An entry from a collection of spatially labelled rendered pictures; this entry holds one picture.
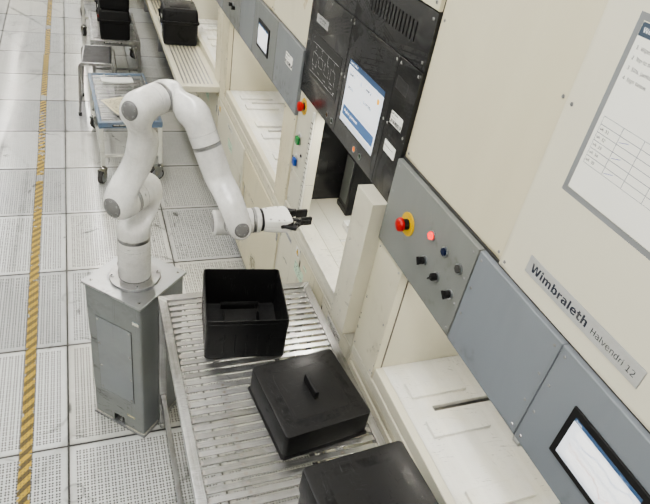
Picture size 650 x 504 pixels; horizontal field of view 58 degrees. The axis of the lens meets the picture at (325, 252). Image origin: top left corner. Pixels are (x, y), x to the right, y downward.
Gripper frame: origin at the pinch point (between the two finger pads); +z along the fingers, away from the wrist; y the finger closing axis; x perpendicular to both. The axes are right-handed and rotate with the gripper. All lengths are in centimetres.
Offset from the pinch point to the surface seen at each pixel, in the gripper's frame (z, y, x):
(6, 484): -107, 0, -119
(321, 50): 15, -45, 43
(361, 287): 12.9, 26.7, -11.0
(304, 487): -25, 85, -21
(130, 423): -59, -15, -115
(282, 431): -21, 60, -33
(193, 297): -34, -13, -43
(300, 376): -10, 41, -33
